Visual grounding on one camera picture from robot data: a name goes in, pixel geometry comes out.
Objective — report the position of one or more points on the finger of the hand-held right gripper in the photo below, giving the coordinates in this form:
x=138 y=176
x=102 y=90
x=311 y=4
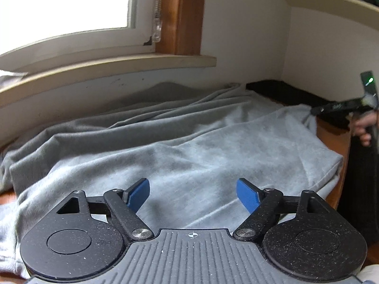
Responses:
x=334 y=106

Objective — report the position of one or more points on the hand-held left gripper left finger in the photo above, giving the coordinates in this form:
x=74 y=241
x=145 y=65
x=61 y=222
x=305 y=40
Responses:
x=139 y=192

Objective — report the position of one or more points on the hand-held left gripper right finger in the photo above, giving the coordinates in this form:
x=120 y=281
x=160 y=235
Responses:
x=247 y=193

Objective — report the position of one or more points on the grey sweatshirt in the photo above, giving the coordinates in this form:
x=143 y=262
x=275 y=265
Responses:
x=177 y=153

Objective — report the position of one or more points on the person's right hand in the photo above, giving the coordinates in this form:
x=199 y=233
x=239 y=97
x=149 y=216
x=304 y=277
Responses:
x=362 y=122

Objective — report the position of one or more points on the black bag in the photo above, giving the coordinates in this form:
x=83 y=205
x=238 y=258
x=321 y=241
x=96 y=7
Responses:
x=284 y=93

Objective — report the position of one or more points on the beige window sill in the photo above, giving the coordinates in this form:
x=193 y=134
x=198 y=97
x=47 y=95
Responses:
x=103 y=71

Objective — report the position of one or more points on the clear plastic bag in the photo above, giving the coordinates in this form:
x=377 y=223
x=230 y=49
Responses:
x=11 y=78

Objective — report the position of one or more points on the white window frame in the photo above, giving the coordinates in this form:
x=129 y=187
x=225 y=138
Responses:
x=88 y=37

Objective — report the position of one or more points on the wooden window frame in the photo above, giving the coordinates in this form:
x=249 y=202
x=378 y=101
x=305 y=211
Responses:
x=183 y=14

